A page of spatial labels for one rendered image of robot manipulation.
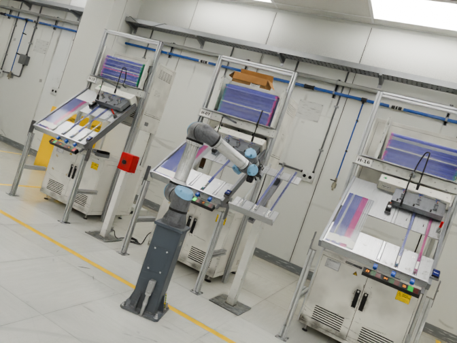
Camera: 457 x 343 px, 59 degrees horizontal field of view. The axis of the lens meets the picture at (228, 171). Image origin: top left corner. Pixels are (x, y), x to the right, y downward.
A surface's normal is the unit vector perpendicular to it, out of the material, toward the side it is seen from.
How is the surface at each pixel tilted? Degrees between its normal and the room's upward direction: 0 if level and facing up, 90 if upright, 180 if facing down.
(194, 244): 90
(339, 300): 90
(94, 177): 90
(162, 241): 90
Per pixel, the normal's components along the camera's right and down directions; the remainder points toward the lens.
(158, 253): -0.14, 0.00
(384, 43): -0.41, -0.10
